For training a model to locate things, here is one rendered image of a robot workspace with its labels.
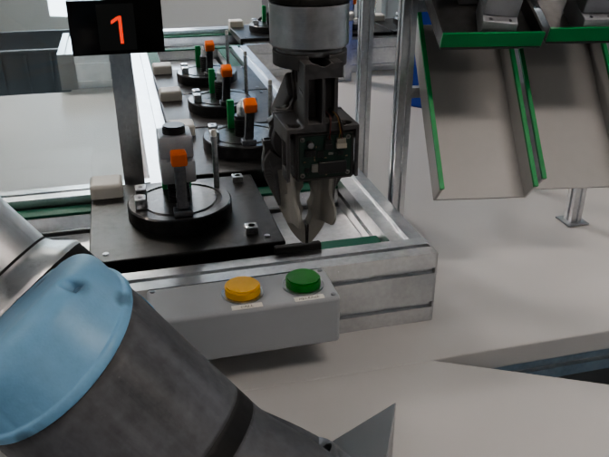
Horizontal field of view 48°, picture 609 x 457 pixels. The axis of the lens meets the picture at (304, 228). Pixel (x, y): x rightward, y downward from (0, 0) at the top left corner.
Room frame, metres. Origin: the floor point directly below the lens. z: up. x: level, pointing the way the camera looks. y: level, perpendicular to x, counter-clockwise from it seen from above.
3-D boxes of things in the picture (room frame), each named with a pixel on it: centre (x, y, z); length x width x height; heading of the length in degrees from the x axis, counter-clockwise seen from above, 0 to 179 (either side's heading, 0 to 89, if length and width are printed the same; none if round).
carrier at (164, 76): (1.62, 0.23, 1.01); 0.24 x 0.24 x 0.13; 15
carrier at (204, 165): (1.14, 0.11, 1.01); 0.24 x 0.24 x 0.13; 15
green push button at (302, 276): (0.68, 0.00, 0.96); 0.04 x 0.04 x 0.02
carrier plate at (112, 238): (0.86, 0.17, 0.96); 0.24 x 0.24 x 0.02; 15
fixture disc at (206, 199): (0.86, 0.17, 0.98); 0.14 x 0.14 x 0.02
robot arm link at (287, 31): (0.67, -0.01, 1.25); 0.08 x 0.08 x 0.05
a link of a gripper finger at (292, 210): (0.66, 0.01, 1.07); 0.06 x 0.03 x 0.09; 14
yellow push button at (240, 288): (0.67, 0.07, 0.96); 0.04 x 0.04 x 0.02
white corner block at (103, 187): (0.93, 0.29, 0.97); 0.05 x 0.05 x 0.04; 15
